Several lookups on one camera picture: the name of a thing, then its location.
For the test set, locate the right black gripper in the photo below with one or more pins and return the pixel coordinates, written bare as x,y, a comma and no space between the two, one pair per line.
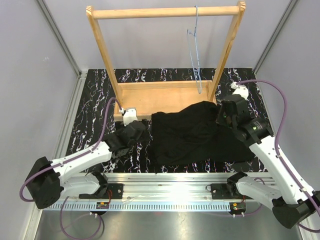
220,119

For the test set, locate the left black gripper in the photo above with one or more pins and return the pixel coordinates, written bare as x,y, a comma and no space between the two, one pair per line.
144,136

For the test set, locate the black trousers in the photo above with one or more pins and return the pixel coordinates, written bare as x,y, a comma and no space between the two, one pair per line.
192,135

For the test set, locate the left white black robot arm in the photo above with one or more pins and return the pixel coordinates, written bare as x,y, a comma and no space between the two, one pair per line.
50,180

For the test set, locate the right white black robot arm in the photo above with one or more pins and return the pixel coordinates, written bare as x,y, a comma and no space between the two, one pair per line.
260,140

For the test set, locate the wooden clothes rack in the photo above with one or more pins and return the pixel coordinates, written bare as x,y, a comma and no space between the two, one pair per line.
156,38

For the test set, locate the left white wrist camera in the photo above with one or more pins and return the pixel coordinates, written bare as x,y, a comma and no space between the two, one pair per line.
129,115

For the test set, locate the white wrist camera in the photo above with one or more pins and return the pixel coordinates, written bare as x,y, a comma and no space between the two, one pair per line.
129,115
239,89

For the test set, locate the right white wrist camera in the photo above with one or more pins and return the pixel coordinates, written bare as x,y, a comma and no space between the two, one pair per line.
239,89

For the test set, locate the light blue wire hanger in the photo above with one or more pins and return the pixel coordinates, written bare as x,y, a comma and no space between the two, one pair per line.
196,68

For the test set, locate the right aluminium frame post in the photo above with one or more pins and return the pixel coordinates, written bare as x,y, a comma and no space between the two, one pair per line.
275,34

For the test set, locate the aluminium frame post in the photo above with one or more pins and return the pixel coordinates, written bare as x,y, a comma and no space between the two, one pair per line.
58,36
275,34

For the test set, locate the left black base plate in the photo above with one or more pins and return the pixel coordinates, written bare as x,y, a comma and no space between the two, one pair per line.
115,191

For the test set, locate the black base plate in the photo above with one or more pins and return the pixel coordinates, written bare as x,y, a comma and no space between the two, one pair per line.
115,191
219,191

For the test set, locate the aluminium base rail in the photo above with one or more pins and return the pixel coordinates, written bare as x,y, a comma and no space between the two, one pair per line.
182,186

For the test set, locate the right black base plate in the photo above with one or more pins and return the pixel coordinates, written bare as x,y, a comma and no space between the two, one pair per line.
219,191

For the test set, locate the slotted grey cable duct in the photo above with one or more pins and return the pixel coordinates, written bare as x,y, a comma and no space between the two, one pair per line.
144,206

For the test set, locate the left aluminium frame post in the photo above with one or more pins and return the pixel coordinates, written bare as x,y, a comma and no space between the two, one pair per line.
58,36

